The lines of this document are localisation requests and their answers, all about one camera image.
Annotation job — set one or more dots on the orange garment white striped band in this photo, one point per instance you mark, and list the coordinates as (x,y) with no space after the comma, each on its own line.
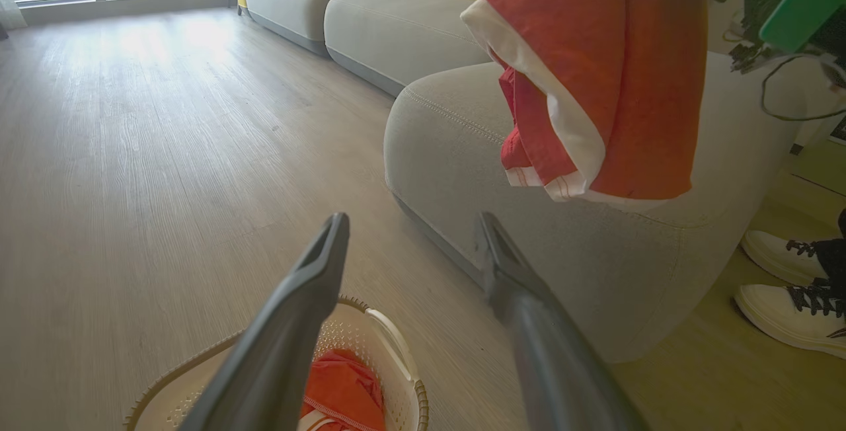
(344,391)

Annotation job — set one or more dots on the white shoe black laces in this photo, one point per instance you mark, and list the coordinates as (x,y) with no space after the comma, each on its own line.
(780,256)
(786,318)

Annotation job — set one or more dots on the orange shirt wide white trim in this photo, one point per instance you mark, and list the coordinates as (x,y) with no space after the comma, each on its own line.
(634,74)

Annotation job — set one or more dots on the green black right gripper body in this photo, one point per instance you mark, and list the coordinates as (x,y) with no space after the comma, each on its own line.
(803,1)

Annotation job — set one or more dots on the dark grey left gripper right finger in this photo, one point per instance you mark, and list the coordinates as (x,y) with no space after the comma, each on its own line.
(548,352)

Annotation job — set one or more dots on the cream perforated laundry basket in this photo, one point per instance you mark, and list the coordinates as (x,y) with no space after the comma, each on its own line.
(396,365)

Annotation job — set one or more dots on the grey sofa seat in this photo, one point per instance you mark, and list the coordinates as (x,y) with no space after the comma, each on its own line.
(396,34)
(297,1)

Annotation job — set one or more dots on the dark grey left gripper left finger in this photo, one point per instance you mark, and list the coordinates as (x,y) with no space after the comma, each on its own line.
(277,345)

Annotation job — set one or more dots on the black trouser leg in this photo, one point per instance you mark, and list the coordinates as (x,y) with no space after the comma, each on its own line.
(834,256)

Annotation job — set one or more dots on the grey modular sofa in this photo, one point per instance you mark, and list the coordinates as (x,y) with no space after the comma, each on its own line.
(595,266)

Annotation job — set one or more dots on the sheer white curtain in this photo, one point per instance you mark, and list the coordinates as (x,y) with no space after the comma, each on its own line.
(10,11)

